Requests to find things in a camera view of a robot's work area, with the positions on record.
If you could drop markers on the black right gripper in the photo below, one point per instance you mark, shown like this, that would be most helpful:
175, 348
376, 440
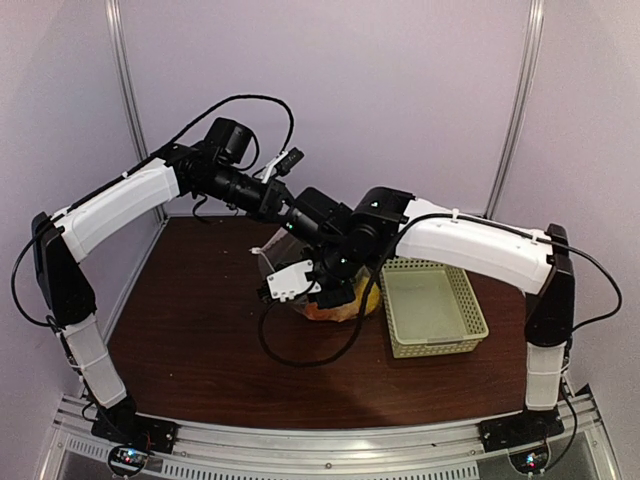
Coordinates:
344, 294

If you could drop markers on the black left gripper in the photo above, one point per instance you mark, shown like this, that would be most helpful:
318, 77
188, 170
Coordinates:
272, 197

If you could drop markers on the orange mango slice toy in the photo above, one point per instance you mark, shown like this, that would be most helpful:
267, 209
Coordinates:
367, 300

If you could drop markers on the clear zip top bag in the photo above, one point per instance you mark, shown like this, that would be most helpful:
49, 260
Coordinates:
283, 248

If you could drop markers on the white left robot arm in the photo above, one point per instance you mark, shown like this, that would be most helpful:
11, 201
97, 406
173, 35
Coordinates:
65, 241

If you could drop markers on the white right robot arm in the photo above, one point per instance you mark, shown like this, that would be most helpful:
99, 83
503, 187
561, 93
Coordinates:
390, 222

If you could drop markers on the pale green perforated basket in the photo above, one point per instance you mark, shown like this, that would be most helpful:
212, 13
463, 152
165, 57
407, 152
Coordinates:
431, 309

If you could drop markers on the right circuit board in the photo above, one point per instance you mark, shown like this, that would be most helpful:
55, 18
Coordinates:
530, 461

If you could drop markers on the circuit board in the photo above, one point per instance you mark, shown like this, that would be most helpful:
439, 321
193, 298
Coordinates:
125, 460
530, 461

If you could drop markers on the left circuit board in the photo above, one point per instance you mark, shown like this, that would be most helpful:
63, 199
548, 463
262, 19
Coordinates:
125, 460

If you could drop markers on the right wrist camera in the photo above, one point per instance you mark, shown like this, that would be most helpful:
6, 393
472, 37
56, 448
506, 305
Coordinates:
290, 283

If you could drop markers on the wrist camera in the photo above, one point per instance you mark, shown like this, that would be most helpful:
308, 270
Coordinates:
280, 166
290, 283

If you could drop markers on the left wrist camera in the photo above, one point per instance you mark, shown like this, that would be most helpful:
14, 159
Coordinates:
280, 166

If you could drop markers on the left aluminium corner post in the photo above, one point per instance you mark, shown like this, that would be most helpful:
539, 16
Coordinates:
123, 72

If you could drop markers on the aluminium corner post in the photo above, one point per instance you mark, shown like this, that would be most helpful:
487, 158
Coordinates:
528, 65
123, 72

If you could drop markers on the aluminium front rail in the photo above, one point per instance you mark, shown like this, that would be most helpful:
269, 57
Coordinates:
452, 450

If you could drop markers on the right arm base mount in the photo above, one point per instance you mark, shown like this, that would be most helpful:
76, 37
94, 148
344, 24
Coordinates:
523, 428

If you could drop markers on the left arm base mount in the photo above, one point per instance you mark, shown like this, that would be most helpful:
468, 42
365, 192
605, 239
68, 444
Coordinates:
122, 425

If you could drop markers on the right aluminium corner post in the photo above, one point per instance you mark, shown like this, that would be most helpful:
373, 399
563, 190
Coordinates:
528, 65

